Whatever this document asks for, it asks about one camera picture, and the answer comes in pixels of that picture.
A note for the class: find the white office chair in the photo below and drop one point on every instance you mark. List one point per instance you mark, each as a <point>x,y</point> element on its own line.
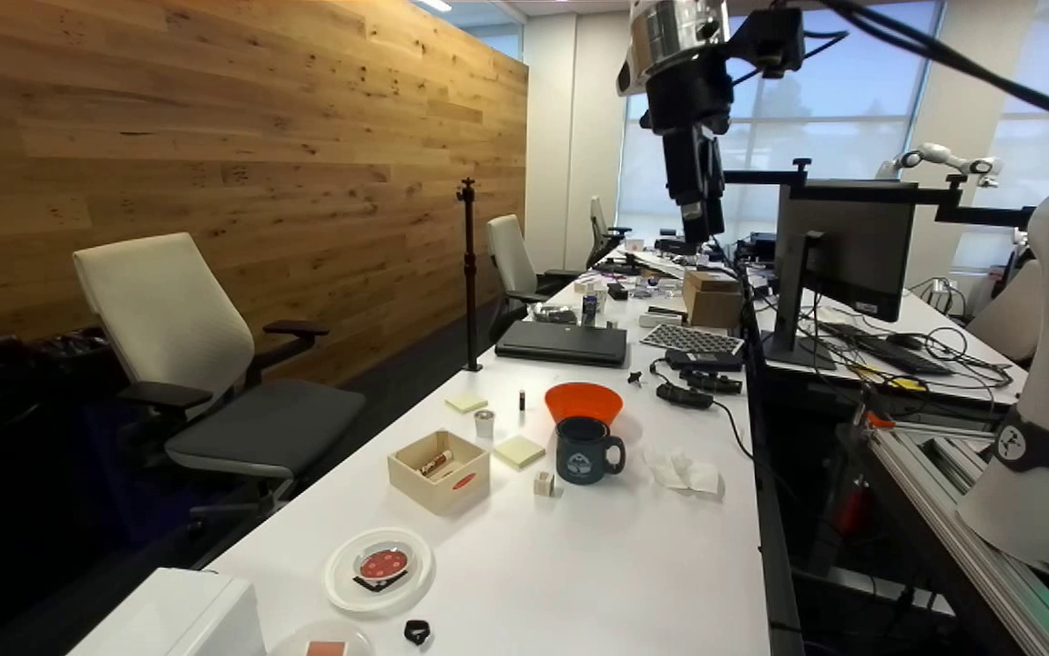
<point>171,328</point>
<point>510,255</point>

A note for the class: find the yellow sticky note pad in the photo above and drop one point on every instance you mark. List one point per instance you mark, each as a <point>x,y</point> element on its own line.
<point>468,402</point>
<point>519,454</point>

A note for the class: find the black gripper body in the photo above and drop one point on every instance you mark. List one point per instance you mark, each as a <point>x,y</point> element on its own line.
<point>693,111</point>

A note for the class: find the aluminium mounting rail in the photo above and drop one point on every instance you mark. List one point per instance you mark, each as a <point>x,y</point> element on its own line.
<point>975,533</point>

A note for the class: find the black tripod pole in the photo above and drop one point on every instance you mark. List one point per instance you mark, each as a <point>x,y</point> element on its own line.
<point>468,277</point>

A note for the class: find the orange plastic bowl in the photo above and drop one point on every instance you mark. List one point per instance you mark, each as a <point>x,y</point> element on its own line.
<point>585,402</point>

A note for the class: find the black keyboard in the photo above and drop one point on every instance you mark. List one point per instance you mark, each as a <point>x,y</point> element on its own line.
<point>693,335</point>

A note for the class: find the small brown jar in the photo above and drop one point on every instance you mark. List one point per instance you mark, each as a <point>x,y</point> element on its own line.
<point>433,465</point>

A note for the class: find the beige office chair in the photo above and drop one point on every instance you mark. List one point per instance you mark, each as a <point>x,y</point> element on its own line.
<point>1021,315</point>

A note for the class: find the small dark cup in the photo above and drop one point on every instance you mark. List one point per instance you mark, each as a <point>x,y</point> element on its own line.
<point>590,307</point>

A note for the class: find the brown cardboard box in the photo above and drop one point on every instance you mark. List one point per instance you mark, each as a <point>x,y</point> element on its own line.
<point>710,299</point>

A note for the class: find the black horizontal mount bar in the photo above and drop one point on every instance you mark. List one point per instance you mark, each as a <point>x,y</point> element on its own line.
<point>875,188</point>

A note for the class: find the shallow wooden box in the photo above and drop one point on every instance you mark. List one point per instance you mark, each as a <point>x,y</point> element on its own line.
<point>428,490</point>

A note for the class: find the small metal cylinder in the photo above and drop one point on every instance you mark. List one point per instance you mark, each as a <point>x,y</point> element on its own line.
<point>482,423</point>

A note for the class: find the small printed paper cup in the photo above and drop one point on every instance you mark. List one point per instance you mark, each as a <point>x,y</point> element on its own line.
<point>325,643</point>

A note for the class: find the black desktop device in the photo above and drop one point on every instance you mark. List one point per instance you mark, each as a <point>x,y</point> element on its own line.
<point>709,367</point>

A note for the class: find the white paper towel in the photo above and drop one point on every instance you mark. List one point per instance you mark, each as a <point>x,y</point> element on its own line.
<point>709,482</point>
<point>681,474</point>

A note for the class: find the black closed laptop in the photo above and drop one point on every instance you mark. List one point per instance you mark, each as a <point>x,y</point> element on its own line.
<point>563,341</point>

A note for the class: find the white round plate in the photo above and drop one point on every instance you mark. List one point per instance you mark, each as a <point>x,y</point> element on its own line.
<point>348,583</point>

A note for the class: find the dark teal ceramic mug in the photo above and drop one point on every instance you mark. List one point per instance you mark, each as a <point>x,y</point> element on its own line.
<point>585,454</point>

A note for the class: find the small white cube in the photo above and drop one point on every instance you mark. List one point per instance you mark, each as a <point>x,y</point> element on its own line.
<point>544,482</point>

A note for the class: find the dark desk keyboard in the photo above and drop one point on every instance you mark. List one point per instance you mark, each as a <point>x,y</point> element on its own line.
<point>891,351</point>

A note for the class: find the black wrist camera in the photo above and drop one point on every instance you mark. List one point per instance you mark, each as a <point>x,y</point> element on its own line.
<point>771,37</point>

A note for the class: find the black computer monitor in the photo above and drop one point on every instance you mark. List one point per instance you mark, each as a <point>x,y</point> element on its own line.
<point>855,248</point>

